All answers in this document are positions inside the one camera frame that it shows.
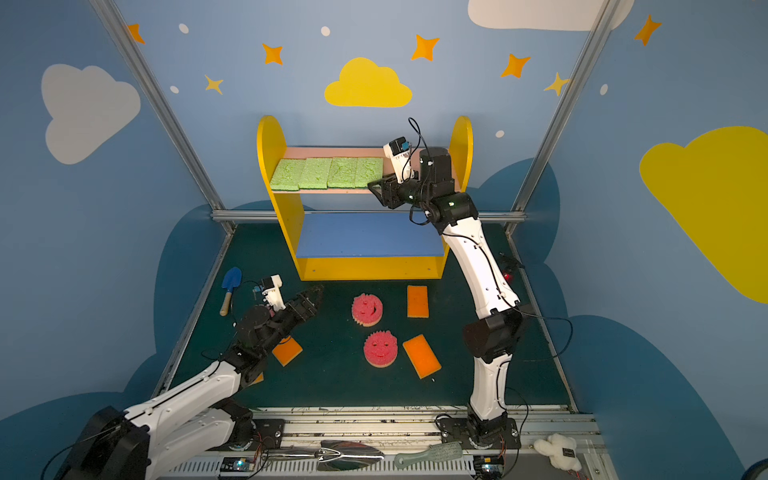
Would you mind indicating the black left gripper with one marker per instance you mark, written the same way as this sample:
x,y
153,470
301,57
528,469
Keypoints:
x,y
298,303

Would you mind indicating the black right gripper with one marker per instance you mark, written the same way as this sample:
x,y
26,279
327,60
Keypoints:
x,y
384,191

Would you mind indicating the green sponge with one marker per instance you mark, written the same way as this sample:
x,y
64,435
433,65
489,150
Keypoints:
x,y
315,174
368,169
342,173
287,175

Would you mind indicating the orange sponge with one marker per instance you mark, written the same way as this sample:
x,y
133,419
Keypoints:
x,y
421,356
417,302
287,350
258,379

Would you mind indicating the pink smiley sponge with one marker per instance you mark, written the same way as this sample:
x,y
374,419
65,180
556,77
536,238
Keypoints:
x,y
367,310
380,349

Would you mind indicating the pink smiley sponge front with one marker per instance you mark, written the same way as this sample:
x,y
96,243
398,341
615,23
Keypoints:
x,y
380,349

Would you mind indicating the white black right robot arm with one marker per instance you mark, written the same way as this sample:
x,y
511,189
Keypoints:
x,y
493,338

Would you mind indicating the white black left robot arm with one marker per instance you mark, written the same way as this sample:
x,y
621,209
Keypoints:
x,y
146,440

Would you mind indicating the yellow shelf with coloured boards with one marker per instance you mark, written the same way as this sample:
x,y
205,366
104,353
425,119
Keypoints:
x,y
345,245

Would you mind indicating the blue toy shovel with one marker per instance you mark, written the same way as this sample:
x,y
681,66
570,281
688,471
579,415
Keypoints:
x,y
231,280

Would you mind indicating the left green circuit board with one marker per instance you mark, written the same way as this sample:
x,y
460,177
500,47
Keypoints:
x,y
236,467

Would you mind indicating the green circuit board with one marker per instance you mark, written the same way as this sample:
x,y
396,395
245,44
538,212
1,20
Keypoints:
x,y
488,467
236,467

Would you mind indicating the pale green brush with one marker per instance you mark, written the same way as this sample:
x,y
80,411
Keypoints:
x,y
436,453

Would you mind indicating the right green circuit board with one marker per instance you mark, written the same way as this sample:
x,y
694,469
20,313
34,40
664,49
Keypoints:
x,y
488,467

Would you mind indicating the white plush toy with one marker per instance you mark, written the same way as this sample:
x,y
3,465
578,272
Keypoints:
x,y
560,450

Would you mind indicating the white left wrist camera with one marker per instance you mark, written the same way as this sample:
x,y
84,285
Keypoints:
x,y
267,291

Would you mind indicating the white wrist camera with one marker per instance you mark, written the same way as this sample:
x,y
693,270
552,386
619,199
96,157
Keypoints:
x,y
399,152
267,291

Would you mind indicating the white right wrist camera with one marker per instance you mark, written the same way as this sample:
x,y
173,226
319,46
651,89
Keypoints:
x,y
399,152

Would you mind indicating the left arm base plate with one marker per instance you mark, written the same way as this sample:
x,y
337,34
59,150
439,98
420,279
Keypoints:
x,y
258,433

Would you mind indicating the aluminium rail base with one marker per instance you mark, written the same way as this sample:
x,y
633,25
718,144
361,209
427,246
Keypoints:
x,y
410,429

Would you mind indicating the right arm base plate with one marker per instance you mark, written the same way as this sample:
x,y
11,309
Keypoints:
x,y
475,434

